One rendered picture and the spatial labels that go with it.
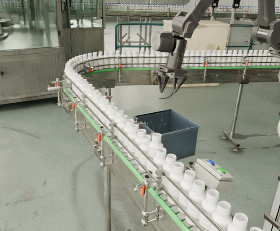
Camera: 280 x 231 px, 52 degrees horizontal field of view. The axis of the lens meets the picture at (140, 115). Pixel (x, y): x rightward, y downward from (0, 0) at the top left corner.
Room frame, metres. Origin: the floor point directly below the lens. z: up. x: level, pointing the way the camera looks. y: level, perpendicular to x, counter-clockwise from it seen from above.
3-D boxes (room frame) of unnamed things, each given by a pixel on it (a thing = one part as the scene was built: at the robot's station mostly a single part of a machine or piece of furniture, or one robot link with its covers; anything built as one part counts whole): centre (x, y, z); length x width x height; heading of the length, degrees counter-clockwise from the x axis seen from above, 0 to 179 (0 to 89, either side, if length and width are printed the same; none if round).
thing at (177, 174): (0.87, -0.15, 1.08); 0.06 x 0.06 x 0.17
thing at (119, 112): (1.33, 0.10, 1.08); 0.06 x 0.06 x 0.17
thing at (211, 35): (5.63, -0.97, 0.59); 1.10 x 0.62 x 1.18; 101
